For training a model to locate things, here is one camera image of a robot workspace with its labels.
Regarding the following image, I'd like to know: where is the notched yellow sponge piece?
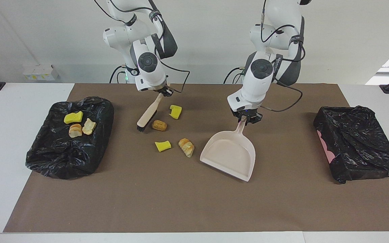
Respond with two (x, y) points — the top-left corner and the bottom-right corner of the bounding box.
(168, 105), (183, 120)

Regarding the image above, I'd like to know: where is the beige hand brush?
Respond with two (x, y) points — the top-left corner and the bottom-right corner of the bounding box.
(136, 93), (164, 132)

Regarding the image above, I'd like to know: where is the brown bread roll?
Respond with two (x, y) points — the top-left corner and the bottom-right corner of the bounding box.
(151, 119), (167, 132)

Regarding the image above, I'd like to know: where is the beige plastic dustpan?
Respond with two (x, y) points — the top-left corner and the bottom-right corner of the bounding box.
(200, 116), (256, 182)

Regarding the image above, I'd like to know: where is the toy croissant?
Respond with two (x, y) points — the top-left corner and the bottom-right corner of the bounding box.
(69, 124), (83, 138)
(82, 118), (97, 136)
(178, 138), (195, 158)

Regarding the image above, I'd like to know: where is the pink plastic bin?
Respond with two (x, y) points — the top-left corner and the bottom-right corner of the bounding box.
(317, 131), (335, 164)

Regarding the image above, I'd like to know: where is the black plastic trash bag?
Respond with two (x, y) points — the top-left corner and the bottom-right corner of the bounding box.
(313, 105), (389, 184)
(25, 96), (115, 180)

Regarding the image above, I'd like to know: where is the brown table mat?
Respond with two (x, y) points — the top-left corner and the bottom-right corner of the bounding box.
(3, 83), (389, 233)

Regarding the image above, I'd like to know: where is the white power socket box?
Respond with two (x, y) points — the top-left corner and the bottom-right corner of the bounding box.
(22, 64), (60, 81)

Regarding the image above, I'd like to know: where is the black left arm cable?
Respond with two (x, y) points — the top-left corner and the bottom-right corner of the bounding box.
(261, 0), (306, 112)

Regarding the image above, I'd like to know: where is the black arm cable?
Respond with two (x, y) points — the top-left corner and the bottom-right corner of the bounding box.
(93, 0), (191, 93)
(261, 0), (306, 112)

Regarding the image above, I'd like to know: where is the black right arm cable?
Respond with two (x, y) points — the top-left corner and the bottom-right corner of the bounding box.
(93, 0), (191, 93)

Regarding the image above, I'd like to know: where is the black base cable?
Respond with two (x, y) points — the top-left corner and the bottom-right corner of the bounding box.
(223, 67), (245, 84)
(109, 65), (127, 84)

